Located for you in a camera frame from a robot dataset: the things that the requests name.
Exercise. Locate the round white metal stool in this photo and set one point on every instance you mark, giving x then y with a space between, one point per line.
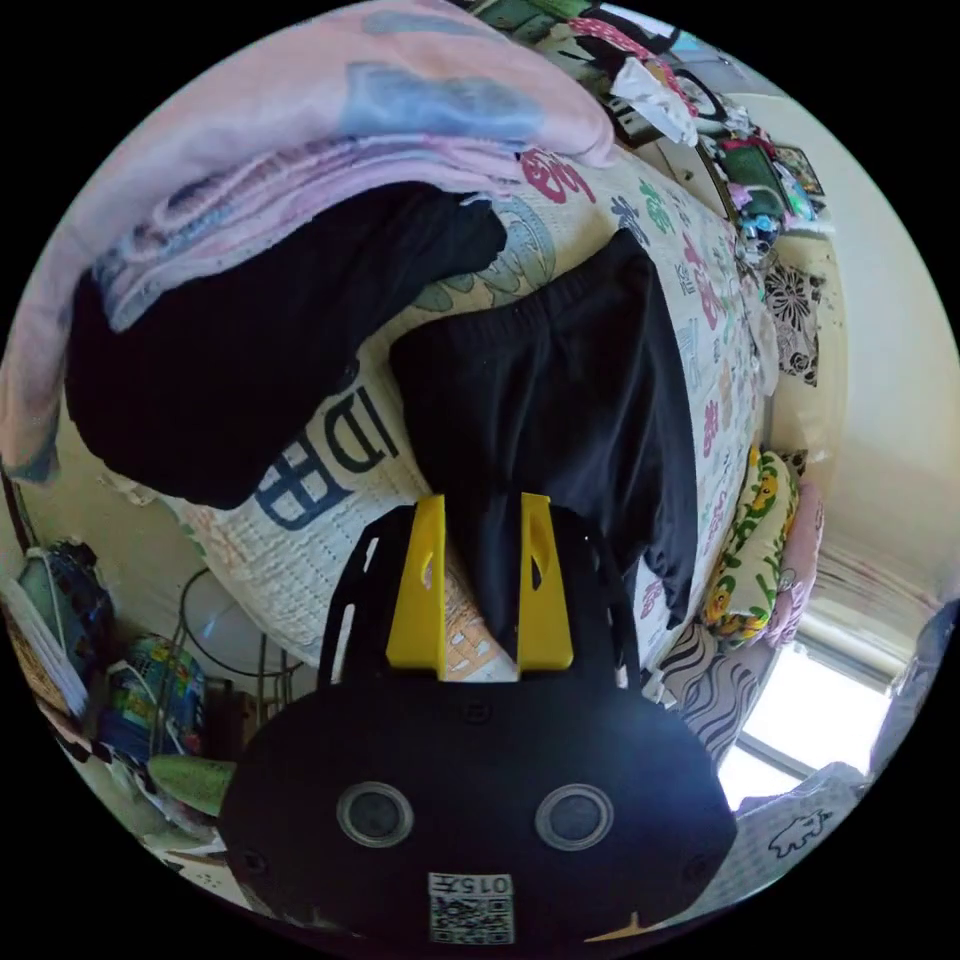
225 622

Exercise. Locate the yellow flowered pillow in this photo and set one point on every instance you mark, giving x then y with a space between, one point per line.
754 540

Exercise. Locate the black long pants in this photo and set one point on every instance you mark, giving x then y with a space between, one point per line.
555 390

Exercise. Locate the window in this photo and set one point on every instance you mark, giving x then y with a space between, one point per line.
810 712

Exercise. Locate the pink pillow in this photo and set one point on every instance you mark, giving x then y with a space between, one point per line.
801 570

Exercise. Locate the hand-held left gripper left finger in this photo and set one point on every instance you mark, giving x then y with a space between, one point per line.
414 600

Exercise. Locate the black and white striped cushion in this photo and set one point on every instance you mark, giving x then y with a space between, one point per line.
712 690

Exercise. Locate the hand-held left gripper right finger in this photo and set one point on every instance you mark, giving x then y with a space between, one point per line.
547 622

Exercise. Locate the cluttered shelf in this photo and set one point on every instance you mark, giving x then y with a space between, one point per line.
765 187

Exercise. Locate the colourful printed bag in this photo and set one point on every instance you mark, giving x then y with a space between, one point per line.
154 694

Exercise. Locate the pile of clothes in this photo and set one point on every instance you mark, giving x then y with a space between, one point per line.
247 247

